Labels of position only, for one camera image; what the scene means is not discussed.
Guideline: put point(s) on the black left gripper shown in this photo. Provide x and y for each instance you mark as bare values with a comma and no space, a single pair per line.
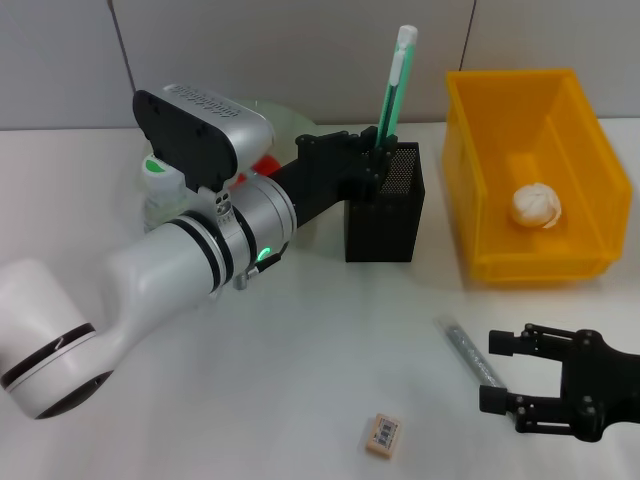
325,170

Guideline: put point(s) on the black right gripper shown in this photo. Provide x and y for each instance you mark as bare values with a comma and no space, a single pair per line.
605,385

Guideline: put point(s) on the green utility knife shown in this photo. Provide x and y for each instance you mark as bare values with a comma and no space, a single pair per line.
397,85

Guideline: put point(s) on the orange fruit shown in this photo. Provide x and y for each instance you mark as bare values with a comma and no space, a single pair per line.
267,164

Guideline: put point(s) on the beige eraser with barcode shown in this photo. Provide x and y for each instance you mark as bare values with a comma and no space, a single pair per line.
384,434

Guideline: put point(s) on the white paper ball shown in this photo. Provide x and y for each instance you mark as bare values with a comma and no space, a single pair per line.
532,205

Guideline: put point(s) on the water bottle with green label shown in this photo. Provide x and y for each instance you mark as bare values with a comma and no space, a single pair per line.
160,200

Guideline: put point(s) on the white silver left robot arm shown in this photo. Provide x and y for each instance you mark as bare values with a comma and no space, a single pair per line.
165,260

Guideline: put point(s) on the silver marker pen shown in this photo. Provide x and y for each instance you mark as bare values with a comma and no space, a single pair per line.
465,347

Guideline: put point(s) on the black mesh pen holder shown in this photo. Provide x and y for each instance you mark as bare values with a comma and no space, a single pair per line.
390,235

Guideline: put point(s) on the green glass fruit plate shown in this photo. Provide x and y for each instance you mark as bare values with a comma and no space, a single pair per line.
292,120

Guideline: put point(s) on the yellow plastic bin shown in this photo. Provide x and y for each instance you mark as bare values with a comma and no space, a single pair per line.
550,125

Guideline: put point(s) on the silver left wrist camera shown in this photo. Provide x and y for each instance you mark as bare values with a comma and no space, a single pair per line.
225,125

